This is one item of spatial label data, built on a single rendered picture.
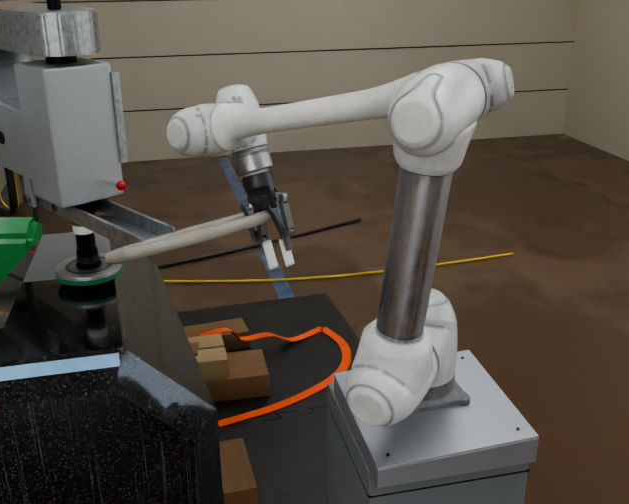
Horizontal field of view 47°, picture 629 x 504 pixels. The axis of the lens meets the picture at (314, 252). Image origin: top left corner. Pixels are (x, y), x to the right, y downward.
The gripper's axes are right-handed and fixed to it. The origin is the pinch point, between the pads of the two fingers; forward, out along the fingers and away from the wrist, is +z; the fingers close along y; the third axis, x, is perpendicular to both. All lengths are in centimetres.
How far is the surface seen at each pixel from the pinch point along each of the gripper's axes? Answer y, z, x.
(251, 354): 120, 58, -115
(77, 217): 78, -23, -8
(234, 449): 86, 77, -53
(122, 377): 55, 24, 12
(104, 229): 63, -17, -4
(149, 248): 17.0, -10.0, 23.9
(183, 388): 51, 34, -5
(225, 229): 2.5, -9.6, 13.5
